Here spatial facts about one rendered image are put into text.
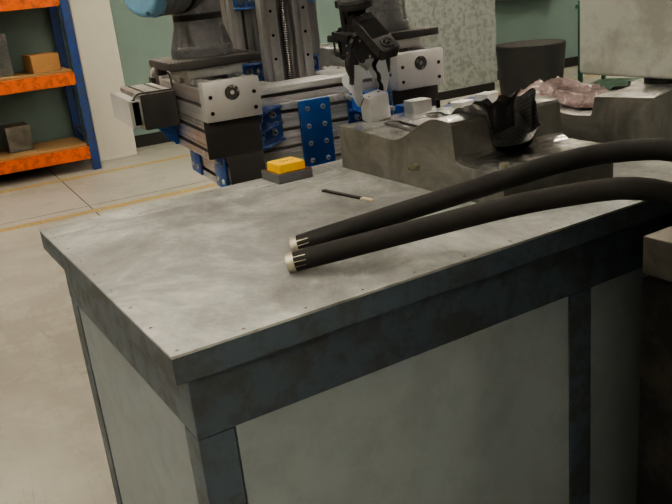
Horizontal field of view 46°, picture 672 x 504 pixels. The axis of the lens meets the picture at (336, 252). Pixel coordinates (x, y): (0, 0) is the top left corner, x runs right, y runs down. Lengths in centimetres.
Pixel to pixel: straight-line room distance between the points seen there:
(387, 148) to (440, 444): 61
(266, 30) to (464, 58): 570
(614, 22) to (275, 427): 62
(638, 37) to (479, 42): 707
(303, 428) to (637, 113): 94
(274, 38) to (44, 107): 478
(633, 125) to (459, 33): 608
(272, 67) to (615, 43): 143
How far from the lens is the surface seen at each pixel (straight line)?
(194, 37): 196
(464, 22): 774
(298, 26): 217
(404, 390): 115
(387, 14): 214
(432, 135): 144
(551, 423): 139
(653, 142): 115
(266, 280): 111
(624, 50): 81
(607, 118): 170
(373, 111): 169
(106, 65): 655
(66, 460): 240
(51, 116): 680
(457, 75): 772
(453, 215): 110
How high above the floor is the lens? 119
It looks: 19 degrees down
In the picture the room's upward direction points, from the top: 6 degrees counter-clockwise
